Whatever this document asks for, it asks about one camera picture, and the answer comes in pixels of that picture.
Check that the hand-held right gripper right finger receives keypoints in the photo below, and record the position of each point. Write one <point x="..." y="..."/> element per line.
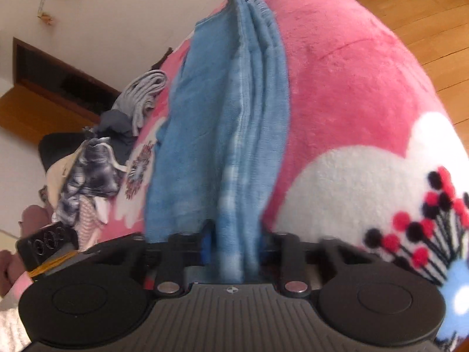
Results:
<point x="291" y="260"/>

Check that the wall paper ornament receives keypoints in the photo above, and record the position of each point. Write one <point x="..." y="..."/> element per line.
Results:
<point x="45" y="3"/>

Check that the dark plaid shirt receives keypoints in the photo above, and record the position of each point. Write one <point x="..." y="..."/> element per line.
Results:
<point x="91" y="179"/>

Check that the blue denim jeans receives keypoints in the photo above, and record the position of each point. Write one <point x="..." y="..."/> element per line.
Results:
<point x="220" y="117"/>

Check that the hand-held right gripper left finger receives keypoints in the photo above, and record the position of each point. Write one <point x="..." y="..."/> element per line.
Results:
<point x="207" y="244"/>

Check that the pink floral blanket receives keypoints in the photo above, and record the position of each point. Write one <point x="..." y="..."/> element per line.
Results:
<point x="348" y="99"/>

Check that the beige garment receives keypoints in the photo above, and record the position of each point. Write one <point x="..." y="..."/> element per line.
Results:
<point x="56" y="179"/>

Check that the wooden cabinet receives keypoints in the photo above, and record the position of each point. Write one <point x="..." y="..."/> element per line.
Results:
<point x="44" y="91"/>

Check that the pink checked garment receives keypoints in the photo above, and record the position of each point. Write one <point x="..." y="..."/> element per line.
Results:
<point x="89" y="223"/>

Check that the grey knit garment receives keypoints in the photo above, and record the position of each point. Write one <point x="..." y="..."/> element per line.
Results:
<point x="143" y="91"/>

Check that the person's left hand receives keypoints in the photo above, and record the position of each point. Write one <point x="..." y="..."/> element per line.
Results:
<point x="9" y="271"/>

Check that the black padded object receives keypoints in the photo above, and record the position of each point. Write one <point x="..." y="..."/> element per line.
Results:
<point x="58" y="148"/>

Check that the dark grey garment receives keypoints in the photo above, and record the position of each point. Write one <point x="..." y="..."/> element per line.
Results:
<point x="115" y="126"/>

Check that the mauve quilt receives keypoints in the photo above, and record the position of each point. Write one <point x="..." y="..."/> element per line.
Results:
<point x="34" y="222"/>

